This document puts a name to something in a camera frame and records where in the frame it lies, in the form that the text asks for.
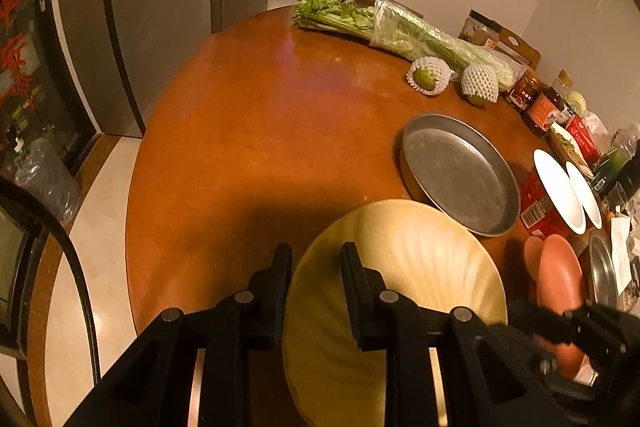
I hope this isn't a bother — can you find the cream ribbed plate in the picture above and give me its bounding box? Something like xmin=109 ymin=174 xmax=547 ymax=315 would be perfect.
xmin=282 ymin=199 xmax=508 ymax=426

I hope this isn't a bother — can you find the pink bear-shaped plate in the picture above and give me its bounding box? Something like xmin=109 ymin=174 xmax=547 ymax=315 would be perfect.
xmin=523 ymin=234 xmax=586 ymax=379

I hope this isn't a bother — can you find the round metal pan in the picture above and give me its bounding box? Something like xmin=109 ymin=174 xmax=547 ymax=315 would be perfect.
xmin=399 ymin=113 xmax=520 ymax=237

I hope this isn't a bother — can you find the red labelled packet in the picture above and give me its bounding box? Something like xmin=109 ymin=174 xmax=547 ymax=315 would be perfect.
xmin=520 ymin=169 xmax=570 ymax=239

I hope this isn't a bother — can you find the small metal bowl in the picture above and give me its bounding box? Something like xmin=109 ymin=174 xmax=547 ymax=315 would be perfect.
xmin=578 ymin=231 xmax=618 ymax=308

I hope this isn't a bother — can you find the large white plate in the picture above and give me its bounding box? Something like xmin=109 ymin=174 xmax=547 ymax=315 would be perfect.
xmin=533 ymin=150 xmax=586 ymax=235

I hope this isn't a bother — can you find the small white plate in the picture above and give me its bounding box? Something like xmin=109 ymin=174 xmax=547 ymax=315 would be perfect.
xmin=565 ymin=161 xmax=603 ymax=230

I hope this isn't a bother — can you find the white paper napkin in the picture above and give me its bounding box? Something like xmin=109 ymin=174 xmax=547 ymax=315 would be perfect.
xmin=611 ymin=215 xmax=638 ymax=296

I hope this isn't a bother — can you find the crumpled plastic bag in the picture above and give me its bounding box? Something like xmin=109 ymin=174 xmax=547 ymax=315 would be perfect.
xmin=14 ymin=138 xmax=81 ymax=225

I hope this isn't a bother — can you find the green glass bottle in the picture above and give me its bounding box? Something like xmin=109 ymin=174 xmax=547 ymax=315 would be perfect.
xmin=591 ymin=122 xmax=639 ymax=197

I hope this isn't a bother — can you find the red snack package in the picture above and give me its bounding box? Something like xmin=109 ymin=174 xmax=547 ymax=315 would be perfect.
xmin=565 ymin=115 xmax=601 ymax=166

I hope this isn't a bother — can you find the brown sauce jar orange label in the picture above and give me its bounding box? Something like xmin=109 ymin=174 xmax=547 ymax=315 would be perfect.
xmin=523 ymin=87 xmax=565 ymax=136

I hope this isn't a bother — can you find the right foam-netted green fruit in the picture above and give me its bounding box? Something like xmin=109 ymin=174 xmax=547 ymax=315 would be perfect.
xmin=461 ymin=64 xmax=499 ymax=107

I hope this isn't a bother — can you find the foam-netted green fruit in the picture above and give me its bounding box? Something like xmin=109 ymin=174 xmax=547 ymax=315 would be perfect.
xmin=461 ymin=64 xmax=499 ymax=107
xmin=406 ymin=56 xmax=452 ymax=96

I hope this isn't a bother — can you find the left foam-netted green fruit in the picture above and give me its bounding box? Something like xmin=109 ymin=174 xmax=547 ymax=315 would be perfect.
xmin=406 ymin=56 xmax=452 ymax=96

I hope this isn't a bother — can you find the chili sauce jar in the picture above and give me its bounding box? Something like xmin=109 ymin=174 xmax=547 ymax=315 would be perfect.
xmin=506 ymin=67 xmax=546 ymax=112

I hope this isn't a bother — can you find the wooden chair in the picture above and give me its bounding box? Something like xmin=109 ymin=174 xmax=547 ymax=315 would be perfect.
xmin=496 ymin=27 xmax=540 ymax=70

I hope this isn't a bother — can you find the glass storage jar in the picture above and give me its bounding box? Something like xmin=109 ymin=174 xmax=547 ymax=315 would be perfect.
xmin=459 ymin=10 xmax=502 ymax=49

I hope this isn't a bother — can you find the celery bunch in plastic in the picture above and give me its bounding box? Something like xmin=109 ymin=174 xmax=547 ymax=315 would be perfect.
xmin=293 ymin=0 xmax=516 ymax=91

